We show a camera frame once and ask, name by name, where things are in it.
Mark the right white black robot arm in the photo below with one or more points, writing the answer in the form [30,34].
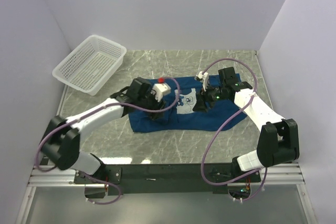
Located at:
[278,141]

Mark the white plastic mesh basket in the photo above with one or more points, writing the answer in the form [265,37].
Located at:
[91,64]

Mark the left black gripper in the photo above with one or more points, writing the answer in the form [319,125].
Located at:
[156,103]

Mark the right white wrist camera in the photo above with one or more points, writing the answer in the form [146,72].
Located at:
[203,77]

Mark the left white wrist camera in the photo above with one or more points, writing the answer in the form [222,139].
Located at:
[160,89]

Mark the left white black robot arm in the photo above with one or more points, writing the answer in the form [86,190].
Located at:
[61,140]

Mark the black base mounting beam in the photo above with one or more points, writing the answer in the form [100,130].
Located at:
[170,178]

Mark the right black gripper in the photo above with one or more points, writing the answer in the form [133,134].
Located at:
[202,97]

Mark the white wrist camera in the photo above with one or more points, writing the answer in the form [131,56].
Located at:
[160,89]
[203,77]

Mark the blue mickey mouse t-shirt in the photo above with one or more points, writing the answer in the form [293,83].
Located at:
[182,116]

